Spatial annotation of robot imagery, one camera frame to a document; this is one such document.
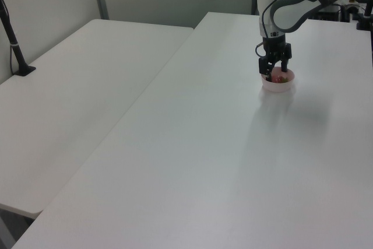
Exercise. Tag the white side table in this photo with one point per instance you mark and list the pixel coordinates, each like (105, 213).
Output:
(73, 100)

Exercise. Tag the grey metal device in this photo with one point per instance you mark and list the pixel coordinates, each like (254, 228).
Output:
(351, 8)

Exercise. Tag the black clamped camera pole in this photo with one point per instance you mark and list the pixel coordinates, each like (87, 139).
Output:
(367, 10)

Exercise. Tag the black camera pole with base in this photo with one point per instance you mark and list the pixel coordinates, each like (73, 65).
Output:
(17, 53)

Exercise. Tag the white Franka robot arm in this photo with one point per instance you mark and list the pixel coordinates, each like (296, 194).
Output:
(288, 15)

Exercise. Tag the red toy strawberry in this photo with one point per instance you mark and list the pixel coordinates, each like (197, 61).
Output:
(282, 80)

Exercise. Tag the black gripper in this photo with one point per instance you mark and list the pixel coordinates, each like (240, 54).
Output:
(275, 47)

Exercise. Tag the pink plastic bowl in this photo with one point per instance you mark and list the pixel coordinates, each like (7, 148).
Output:
(279, 87)

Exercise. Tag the black equipment box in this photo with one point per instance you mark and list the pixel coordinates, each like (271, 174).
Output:
(330, 14)

